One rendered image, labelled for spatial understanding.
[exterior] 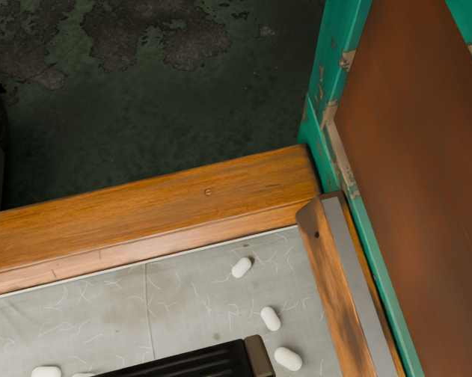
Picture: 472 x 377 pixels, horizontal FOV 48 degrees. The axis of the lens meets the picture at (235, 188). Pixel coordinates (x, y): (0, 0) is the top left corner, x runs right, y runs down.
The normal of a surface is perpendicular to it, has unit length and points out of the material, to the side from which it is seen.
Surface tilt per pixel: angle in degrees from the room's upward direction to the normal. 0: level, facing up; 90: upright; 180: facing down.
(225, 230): 45
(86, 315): 0
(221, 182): 0
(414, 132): 90
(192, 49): 0
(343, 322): 67
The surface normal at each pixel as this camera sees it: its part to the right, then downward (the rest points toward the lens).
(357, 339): -0.90, 0.04
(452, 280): -0.97, 0.22
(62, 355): -0.01, -0.37
